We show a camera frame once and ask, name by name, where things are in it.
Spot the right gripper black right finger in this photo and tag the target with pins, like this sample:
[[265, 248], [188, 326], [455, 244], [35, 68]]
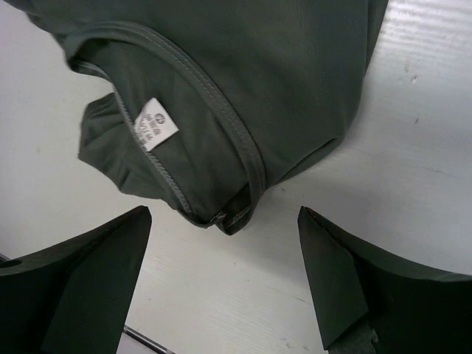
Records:
[[368, 300]]

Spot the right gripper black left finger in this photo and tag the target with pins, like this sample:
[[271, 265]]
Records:
[[74, 297]]

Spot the dark grey t-shirt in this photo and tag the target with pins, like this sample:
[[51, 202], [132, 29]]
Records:
[[214, 102]]

